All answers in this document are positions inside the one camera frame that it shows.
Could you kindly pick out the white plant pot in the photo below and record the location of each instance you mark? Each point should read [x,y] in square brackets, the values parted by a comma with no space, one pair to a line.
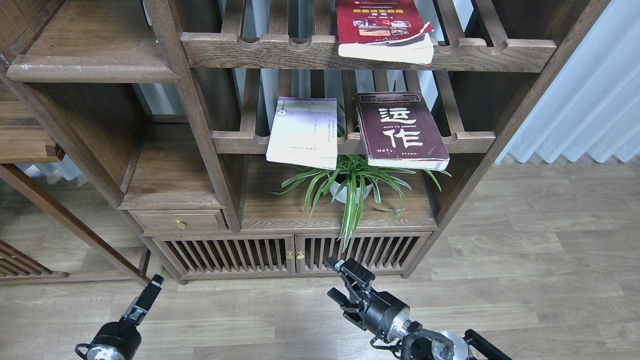
[340,188]

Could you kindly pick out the wooden side rack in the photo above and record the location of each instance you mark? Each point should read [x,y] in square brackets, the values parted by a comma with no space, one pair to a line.
[23,140]

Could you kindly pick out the red cover book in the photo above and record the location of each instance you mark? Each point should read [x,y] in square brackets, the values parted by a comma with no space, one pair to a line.
[383,30]

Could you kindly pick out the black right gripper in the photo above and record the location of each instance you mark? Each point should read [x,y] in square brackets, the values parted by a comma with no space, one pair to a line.
[379,312]

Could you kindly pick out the white pleated curtain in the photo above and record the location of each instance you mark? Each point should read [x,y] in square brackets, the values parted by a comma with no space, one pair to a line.
[592,108]

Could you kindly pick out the white purple book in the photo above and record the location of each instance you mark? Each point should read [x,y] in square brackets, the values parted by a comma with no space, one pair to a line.
[305,132]

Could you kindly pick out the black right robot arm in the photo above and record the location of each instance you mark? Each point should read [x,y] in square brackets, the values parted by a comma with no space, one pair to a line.
[424,344]

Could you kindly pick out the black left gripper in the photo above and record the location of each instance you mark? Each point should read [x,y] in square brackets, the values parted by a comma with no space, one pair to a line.
[120,340]

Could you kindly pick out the dark wooden bookshelf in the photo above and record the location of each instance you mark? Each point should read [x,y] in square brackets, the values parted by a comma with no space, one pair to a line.
[166,106]

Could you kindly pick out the maroon book white characters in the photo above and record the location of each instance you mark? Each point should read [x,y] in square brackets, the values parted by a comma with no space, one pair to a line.
[398,130]

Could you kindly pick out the green spider plant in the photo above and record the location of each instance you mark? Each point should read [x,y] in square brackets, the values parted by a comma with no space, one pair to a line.
[356,168]

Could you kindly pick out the brass drawer knob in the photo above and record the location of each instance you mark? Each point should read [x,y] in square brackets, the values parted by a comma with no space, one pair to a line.
[180,224]

